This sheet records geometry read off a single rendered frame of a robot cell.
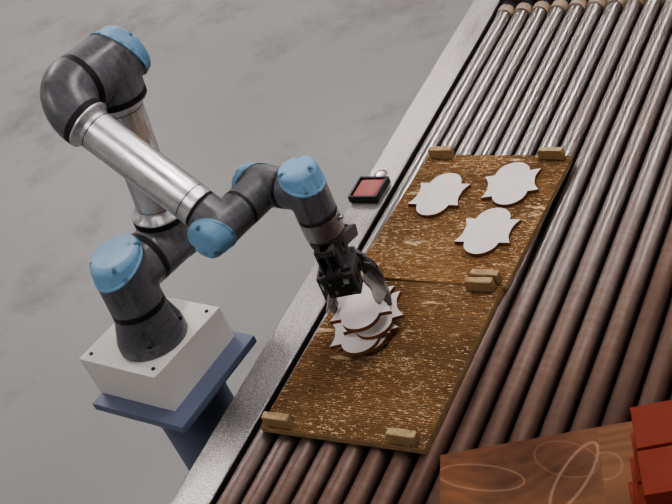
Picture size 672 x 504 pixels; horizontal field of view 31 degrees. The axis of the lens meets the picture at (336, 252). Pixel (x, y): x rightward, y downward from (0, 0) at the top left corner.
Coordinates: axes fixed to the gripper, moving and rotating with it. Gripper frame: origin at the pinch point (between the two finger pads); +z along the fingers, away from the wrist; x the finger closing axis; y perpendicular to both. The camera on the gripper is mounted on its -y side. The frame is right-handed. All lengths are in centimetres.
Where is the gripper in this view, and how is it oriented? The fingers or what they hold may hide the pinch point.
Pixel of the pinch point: (362, 304)
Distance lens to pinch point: 233.9
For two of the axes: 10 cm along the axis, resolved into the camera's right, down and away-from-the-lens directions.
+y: -1.2, 6.4, -7.6
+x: 9.4, -1.8, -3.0
